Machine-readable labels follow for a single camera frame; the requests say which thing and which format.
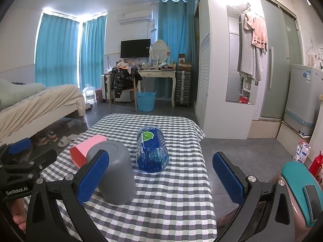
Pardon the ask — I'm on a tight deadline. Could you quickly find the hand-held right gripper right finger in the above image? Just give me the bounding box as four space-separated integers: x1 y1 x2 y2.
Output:
212 152 298 242

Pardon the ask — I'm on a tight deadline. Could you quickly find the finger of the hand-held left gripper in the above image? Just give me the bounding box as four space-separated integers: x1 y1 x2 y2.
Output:
0 137 33 162
0 149 58 182

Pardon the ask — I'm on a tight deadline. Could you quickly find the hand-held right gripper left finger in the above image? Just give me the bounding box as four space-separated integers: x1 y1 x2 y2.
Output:
25 149 110 242

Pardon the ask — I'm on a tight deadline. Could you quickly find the blue plastic bottle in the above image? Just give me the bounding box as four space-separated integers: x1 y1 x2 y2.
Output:
136 125 170 173

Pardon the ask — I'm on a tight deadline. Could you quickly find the grey plastic cup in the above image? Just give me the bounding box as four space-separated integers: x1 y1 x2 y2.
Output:
86 141 137 205

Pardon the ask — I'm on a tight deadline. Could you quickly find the person's left hand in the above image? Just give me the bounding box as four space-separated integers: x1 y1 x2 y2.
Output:
11 201 27 231

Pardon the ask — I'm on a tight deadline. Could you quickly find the pair of sneakers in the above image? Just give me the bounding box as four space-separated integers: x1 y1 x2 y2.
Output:
32 130 59 147

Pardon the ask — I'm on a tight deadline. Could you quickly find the white slipper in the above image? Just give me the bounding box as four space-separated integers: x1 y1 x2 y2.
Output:
58 135 77 149

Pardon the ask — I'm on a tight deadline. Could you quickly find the pink red box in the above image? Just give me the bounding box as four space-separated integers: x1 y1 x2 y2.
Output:
69 134 108 168

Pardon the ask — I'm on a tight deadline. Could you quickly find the white bed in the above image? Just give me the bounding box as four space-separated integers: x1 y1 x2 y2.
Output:
0 79 87 148

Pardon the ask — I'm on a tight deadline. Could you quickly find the beige bed sheet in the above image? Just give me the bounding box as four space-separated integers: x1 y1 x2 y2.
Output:
0 84 86 142

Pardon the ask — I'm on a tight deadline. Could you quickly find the green fuzzy blanket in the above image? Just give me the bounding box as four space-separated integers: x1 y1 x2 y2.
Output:
0 79 46 112

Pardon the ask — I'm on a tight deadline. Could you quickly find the checked tablecloth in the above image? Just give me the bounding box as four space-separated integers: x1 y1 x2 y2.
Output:
23 113 220 242

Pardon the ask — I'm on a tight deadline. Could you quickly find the teal rounded object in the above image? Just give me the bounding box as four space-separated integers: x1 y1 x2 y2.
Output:
281 161 321 229

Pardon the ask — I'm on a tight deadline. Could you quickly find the clear water jug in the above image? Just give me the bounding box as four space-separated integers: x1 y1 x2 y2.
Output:
82 83 96 105

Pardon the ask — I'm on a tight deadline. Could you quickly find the white blue packet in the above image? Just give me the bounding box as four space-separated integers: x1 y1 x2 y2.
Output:
294 139 311 164

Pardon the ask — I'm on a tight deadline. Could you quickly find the white suitcase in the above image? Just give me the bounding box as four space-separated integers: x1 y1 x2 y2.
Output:
101 74 113 103

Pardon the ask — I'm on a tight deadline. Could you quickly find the red bottle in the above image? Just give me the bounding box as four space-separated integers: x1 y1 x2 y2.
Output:
308 150 323 180

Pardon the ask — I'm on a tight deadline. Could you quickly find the blue laundry basket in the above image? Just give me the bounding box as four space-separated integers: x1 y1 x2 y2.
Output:
136 90 157 112

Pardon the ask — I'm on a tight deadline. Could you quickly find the wooden chair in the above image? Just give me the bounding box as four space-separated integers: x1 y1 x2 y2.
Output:
109 67 142 113

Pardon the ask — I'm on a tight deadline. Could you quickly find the dark patterned jacket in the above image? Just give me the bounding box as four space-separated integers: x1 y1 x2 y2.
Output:
110 66 140 99

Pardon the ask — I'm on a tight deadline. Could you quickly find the white wardrobe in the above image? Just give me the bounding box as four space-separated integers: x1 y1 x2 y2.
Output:
194 0 266 140

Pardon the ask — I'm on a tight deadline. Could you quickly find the wide teal curtain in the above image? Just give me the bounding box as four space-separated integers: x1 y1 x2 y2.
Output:
35 13 81 89

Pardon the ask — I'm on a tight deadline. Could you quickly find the silver suitcase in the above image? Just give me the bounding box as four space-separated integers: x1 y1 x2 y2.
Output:
175 70 192 108

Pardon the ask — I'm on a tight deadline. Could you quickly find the white washing machine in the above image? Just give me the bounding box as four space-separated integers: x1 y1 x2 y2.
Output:
282 64 323 138

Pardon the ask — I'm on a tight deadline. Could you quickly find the narrow teal curtain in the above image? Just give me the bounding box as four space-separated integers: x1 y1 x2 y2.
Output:
80 15 108 90

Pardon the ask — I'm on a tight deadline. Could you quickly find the grey hanging towel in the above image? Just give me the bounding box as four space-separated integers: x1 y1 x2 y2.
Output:
237 13 264 81

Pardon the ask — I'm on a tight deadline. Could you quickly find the cream dressing table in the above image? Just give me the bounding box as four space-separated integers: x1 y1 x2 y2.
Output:
138 69 177 108

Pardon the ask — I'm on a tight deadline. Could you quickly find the cardboard box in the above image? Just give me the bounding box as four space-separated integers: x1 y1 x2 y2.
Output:
178 53 192 72

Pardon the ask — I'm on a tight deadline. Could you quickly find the frosted glass sliding door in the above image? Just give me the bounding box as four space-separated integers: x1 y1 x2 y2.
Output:
259 0 304 120

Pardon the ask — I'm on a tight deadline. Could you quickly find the black television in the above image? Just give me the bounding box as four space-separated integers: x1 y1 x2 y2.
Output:
120 39 151 58

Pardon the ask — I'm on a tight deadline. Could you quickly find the oval white mirror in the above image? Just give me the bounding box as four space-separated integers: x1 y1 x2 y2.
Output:
149 39 170 65

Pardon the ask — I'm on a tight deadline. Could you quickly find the pink hanging towel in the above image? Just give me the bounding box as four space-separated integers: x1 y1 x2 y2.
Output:
244 12 268 52

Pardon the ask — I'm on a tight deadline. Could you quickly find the tall teal curtain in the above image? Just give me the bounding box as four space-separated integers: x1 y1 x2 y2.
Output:
158 0 198 99

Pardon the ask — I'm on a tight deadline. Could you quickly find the white air conditioner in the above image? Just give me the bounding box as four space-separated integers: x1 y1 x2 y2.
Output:
117 10 154 26

